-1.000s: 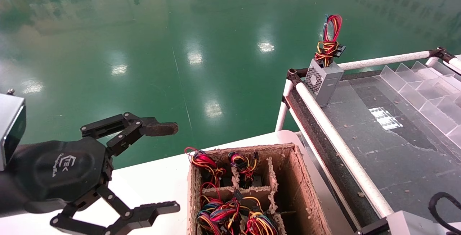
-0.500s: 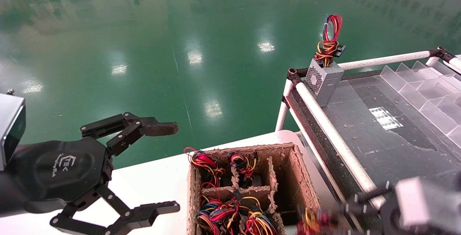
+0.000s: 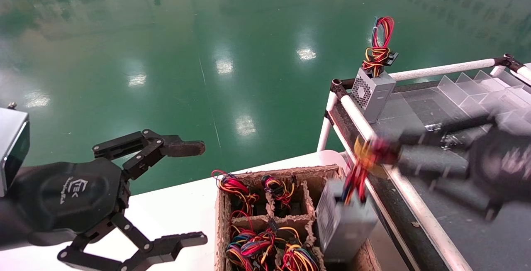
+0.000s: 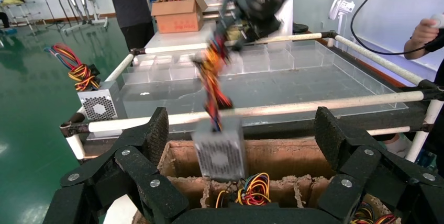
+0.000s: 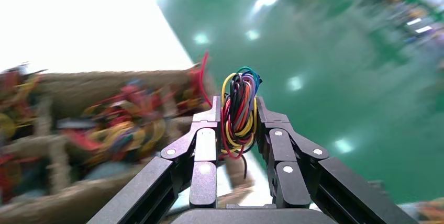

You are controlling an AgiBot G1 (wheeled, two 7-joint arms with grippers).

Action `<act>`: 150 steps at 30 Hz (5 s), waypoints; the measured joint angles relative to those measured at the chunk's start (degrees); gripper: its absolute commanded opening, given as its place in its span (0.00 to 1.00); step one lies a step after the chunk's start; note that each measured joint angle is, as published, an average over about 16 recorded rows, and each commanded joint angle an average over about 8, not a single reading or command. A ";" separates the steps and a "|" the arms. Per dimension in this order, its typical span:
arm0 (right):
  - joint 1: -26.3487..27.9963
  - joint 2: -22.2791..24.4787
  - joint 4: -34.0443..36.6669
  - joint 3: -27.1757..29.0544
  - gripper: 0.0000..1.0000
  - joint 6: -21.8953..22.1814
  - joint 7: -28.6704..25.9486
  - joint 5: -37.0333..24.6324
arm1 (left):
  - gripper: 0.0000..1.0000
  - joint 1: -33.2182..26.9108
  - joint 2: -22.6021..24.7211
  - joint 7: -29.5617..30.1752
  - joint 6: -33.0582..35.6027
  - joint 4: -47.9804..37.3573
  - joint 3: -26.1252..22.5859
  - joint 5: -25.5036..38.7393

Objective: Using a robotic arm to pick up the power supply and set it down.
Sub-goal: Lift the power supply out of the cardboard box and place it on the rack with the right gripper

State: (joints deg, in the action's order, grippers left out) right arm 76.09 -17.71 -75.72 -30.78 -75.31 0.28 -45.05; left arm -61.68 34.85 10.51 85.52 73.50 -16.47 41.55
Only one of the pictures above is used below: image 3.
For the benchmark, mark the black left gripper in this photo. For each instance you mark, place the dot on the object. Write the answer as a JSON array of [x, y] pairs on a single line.
[[70, 196]]

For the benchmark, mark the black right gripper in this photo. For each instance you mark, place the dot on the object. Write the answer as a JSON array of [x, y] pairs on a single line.
[[506, 163]]

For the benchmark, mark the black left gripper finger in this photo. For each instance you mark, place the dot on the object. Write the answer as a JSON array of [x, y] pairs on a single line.
[[184, 148]]

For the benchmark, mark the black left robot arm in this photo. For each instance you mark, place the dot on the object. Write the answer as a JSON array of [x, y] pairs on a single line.
[[14, 231]]

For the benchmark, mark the clear acrylic divider tray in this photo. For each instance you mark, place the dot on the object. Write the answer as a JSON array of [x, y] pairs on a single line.
[[468, 90]]

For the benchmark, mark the brown cardboard divider box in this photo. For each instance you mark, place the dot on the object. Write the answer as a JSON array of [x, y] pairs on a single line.
[[249, 221]]

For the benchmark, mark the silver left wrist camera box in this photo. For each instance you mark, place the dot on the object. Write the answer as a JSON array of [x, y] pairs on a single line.
[[12, 146]]

